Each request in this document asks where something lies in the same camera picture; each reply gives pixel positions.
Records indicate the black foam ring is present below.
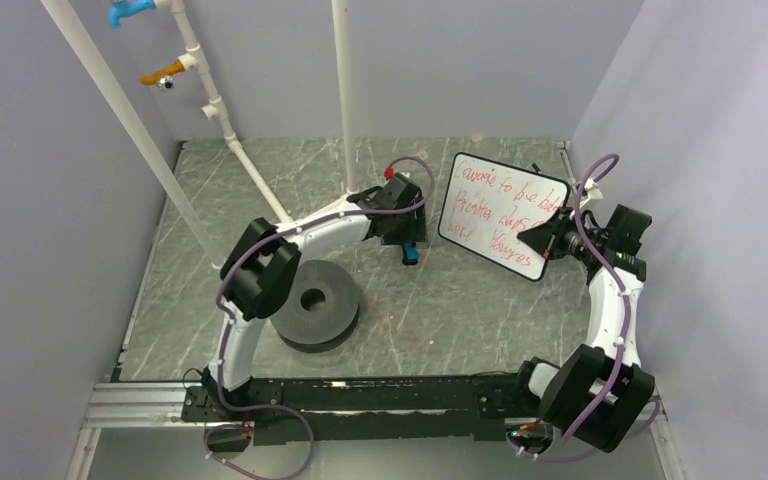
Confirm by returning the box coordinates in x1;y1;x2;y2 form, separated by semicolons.
269;259;362;354

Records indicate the black framed whiteboard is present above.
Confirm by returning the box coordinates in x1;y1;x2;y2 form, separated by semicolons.
437;152;571;281

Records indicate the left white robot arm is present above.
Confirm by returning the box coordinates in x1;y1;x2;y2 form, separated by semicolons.
201;173;427;420

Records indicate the orange faucet handle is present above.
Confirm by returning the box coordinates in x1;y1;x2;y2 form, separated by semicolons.
140;60;187;90

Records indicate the aluminium extrusion rail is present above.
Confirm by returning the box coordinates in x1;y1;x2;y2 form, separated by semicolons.
65;380;190;480

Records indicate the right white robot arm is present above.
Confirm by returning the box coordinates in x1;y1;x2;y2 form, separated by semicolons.
510;205;655;453

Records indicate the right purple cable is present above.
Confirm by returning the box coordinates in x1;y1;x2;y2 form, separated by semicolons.
506;153;662;465

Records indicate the white PVC pipe frame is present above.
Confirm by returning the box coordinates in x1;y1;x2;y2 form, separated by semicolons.
42;1;360;269

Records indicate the blue faucet handle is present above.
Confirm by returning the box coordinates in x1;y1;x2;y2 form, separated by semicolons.
107;0;157;29

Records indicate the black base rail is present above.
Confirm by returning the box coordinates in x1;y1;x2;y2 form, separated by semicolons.
181;372;539;446

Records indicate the blue whiteboard eraser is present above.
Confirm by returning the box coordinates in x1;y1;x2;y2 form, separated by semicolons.
402;242;420;266

